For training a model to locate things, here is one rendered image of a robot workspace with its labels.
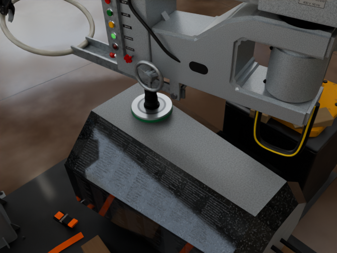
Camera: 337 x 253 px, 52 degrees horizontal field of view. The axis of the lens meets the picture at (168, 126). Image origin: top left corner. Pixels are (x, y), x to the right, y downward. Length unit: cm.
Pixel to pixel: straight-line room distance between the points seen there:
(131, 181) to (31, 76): 245
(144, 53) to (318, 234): 166
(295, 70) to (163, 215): 86
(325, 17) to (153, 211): 108
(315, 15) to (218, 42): 35
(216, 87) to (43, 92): 252
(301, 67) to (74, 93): 265
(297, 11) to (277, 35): 11
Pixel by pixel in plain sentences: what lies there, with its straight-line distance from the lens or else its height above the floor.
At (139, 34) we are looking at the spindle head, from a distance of 144.
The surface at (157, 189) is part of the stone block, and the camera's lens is 163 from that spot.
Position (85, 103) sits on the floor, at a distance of 336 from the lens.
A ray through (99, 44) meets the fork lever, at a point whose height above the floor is 113.
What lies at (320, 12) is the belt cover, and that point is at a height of 163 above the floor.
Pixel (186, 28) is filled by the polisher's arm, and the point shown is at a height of 142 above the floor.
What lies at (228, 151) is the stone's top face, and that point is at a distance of 165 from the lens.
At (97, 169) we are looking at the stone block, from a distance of 185.
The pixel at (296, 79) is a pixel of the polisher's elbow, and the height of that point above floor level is 138.
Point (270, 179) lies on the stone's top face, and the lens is 158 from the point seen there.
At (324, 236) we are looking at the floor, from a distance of 252.
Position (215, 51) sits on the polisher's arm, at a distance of 128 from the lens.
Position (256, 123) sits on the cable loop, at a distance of 150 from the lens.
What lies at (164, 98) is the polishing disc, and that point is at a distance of 184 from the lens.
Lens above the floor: 206
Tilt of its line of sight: 43 degrees down
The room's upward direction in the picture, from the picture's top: 3 degrees counter-clockwise
